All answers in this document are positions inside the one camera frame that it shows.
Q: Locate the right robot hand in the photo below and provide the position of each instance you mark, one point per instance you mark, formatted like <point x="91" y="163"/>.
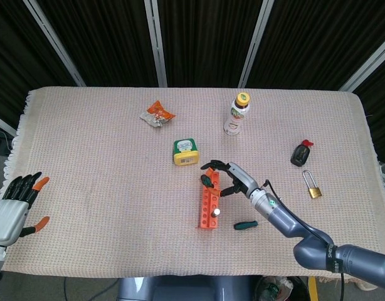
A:
<point x="244" y="180"/>

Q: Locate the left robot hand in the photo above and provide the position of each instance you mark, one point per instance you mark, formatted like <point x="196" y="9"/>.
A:
<point x="7" y="219"/>

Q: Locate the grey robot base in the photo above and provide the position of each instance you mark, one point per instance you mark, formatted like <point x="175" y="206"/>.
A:
<point x="180" y="290"/>

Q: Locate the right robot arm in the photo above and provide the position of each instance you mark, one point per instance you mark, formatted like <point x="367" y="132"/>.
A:
<point x="283" y="222"/>

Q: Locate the orange tool holder rack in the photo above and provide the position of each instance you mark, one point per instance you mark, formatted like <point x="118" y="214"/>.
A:
<point x="205" y="216"/>

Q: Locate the drink bottle yellow cap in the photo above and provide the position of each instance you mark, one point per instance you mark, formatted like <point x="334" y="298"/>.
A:
<point x="234" y="119"/>

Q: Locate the yellow box green lid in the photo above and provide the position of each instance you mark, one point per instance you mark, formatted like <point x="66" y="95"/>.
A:
<point x="186" y="153"/>

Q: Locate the brass padlock long shackle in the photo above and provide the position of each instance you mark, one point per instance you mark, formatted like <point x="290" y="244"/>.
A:
<point x="315" y="192"/>

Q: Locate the beige woven tablecloth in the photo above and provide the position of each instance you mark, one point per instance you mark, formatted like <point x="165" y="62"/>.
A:
<point x="101" y="188"/>

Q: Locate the crumpled orange snack wrapper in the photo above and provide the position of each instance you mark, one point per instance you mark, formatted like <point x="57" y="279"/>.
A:
<point x="156" y="114"/>

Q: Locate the trash bin with bag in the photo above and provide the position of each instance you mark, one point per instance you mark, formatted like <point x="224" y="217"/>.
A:
<point x="274" y="290"/>

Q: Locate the grey partition frame post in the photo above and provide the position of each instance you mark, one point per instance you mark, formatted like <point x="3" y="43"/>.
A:
<point x="2" y="124"/>
<point x="54" y="40"/>
<point x="368" y="64"/>
<point x="256" y="40"/>
<point x="155" y="40"/>

